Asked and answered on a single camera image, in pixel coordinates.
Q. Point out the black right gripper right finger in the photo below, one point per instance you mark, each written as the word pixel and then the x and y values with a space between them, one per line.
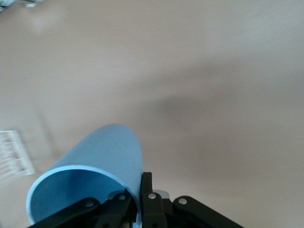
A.
pixel 154 211

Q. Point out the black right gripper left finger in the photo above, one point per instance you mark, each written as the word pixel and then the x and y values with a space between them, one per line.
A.
pixel 80 213

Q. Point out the light blue plastic cup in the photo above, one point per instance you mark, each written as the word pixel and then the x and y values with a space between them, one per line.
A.
pixel 102 152

